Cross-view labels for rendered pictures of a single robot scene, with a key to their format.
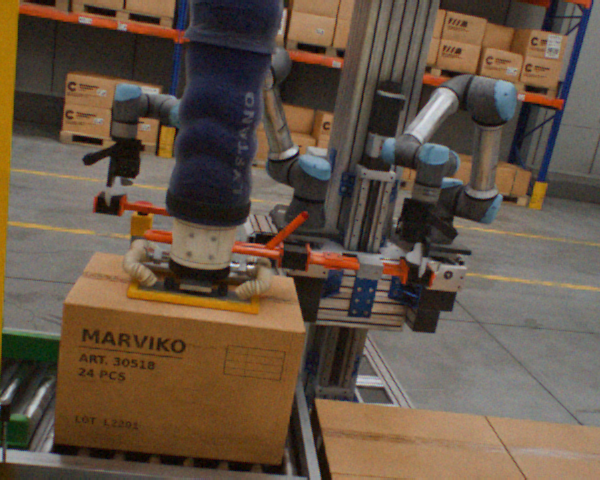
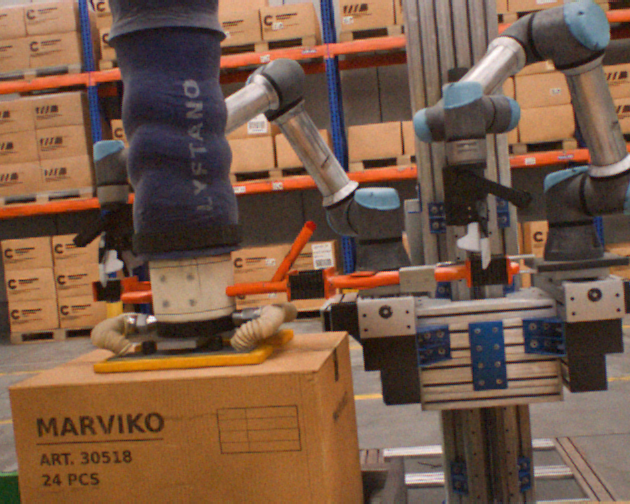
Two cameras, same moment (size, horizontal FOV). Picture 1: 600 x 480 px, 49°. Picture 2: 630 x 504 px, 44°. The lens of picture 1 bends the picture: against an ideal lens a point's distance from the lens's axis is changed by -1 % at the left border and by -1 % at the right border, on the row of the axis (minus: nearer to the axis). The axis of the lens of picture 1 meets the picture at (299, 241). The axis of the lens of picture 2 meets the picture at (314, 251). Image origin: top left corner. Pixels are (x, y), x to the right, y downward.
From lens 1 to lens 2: 70 cm
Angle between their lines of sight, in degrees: 22
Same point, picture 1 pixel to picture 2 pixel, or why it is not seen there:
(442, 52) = not seen: outside the picture
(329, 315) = (447, 394)
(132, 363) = (103, 457)
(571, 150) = not seen: outside the picture
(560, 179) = not seen: outside the picture
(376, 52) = (428, 42)
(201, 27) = (116, 21)
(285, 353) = (297, 407)
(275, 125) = (315, 160)
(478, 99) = (547, 35)
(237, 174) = (200, 186)
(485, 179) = (606, 146)
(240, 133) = (190, 133)
